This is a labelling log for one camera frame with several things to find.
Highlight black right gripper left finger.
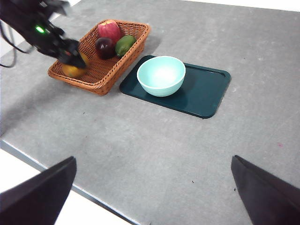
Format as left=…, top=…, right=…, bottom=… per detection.
left=0, top=156, right=77, bottom=225

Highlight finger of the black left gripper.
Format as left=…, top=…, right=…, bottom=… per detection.
left=61, top=54, right=87, bottom=70

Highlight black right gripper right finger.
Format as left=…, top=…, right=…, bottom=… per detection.
left=230, top=154, right=300, bottom=225

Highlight teal ribbed bowl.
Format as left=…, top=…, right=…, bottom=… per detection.
left=136, top=55, right=187, bottom=98

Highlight brown wicker basket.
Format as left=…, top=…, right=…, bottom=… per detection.
left=47, top=19, right=152, bottom=96

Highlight dark red plum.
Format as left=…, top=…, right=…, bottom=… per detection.
left=95, top=37, right=116, bottom=60

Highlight red apple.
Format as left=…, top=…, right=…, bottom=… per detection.
left=97, top=19, right=122, bottom=44

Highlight green lime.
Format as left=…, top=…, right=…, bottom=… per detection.
left=114, top=35, right=137, bottom=58

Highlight dark rectangular tray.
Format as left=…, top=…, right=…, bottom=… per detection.
left=119, top=55, right=232, bottom=119

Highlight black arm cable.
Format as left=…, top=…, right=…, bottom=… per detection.
left=0, top=20, right=33, bottom=68

